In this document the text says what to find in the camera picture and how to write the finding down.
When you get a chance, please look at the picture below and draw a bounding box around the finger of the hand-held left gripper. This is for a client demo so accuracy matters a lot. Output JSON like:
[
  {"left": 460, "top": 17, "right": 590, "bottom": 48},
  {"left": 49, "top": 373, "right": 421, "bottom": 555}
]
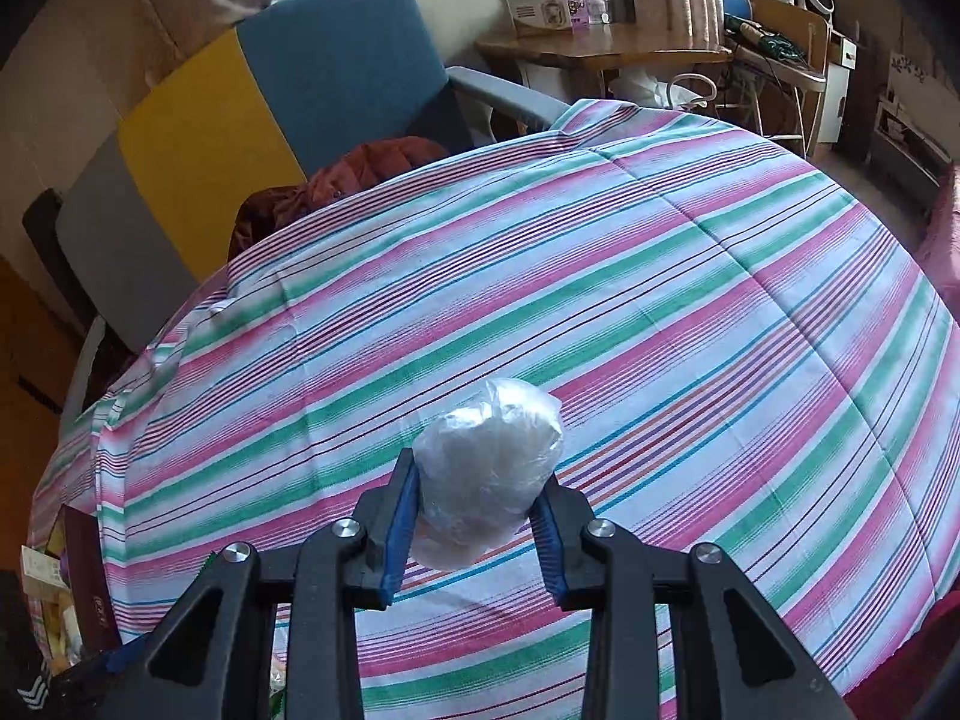
[{"left": 103, "top": 631, "right": 151, "bottom": 674}]

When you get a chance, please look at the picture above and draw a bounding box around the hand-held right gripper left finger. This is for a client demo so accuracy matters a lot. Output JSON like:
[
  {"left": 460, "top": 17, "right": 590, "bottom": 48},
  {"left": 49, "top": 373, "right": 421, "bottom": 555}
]
[{"left": 112, "top": 448, "right": 421, "bottom": 720}]

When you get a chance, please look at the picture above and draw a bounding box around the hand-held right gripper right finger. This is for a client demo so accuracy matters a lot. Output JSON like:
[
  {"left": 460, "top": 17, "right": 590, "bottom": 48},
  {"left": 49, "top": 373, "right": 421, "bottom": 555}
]
[{"left": 529, "top": 469, "right": 856, "bottom": 720}]

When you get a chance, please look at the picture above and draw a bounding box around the white plastic-wrapped bun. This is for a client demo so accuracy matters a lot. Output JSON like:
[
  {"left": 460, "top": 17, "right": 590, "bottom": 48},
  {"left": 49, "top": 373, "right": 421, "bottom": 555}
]
[{"left": 412, "top": 377, "right": 565, "bottom": 571}]

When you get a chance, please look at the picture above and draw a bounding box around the striped tablecloth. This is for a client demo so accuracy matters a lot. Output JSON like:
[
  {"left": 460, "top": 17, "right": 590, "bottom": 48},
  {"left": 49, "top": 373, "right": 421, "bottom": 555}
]
[{"left": 28, "top": 97, "right": 950, "bottom": 720}]

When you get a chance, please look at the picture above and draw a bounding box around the wooden wardrobe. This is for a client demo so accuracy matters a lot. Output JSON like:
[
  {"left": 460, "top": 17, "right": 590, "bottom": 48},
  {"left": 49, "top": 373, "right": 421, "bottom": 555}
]
[{"left": 0, "top": 255, "right": 80, "bottom": 421}]

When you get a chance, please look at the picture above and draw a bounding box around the dark red cloth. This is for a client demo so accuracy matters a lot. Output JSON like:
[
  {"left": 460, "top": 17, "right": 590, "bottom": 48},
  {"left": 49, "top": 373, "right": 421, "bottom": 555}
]
[{"left": 229, "top": 136, "right": 451, "bottom": 260}]

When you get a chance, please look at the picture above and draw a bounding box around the black rolled mat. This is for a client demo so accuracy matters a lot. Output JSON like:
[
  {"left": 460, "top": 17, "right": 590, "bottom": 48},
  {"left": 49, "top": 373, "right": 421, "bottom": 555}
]
[{"left": 22, "top": 187, "right": 83, "bottom": 331}]

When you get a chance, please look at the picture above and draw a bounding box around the white plastic bag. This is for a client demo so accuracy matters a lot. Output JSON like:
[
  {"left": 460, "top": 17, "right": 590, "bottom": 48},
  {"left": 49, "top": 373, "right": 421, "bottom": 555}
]
[{"left": 611, "top": 67, "right": 695, "bottom": 110}]

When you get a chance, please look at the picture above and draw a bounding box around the grey yellow blue armchair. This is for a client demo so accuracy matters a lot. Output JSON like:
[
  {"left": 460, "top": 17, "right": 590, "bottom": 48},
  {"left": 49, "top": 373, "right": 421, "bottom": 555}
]
[{"left": 22, "top": 0, "right": 571, "bottom": 421}]

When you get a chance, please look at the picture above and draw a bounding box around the wooden side table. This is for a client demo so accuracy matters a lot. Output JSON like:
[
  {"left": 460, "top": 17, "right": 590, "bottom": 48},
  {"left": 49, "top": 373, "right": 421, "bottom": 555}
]
[{"left": 476, "top": 22, "right": 732, "bottom": 102}]

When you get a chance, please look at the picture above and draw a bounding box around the white cabinet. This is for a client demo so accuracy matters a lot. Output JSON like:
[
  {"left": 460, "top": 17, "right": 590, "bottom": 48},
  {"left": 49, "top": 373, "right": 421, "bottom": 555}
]
[{"left": 817, "top": 34, "right": 860, "bottom": 147}]

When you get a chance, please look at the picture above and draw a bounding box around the wooden chair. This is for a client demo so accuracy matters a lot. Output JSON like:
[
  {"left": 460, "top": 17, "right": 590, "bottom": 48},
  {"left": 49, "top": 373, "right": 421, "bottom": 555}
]
[{"left": 720, "top": 0, "right": 832, "bottom": 158}]

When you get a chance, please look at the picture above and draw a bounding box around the white cable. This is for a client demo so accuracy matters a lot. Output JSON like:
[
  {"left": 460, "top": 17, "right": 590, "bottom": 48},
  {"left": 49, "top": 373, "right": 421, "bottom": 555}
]
[{"left": 660, "top": 73, "right": 725, "bottom": 117}]

